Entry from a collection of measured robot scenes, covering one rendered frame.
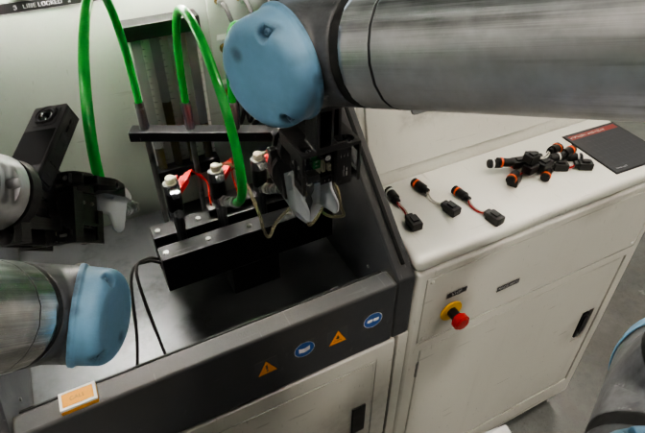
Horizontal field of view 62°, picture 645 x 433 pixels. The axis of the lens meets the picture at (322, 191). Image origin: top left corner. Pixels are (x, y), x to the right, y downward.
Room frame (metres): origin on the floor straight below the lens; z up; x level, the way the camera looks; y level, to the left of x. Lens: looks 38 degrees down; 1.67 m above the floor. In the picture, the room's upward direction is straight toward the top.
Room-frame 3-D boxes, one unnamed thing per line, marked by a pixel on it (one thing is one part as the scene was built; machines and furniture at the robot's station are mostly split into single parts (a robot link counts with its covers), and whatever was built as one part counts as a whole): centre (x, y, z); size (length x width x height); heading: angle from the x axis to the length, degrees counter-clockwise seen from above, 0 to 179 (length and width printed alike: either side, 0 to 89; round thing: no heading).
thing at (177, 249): (0.79, 0.15, 0.91); 0.34 x 0.10 x 0.15; 117
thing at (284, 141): (0.51, 0.01, 1.35); 0.09 x 0.08 x 0.12; 27
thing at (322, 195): (0.52, 0.00, 1.25); 0.06 x 0.03 x 0.09; 27
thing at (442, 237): (0.92, -0.43, 0.97); 0.70 x 0.22 x 0.03; 117
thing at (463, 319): (0.69, -0.27, 0.80); 0.05 x 0.04 x 0.05; 117
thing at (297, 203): (0.50, 0.02, 1.25); 0.06 x 0.03 x 0.09; 27
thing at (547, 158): (0.94, -0.46, 1.01); 0.23 x 0.11 x 0.06; 117
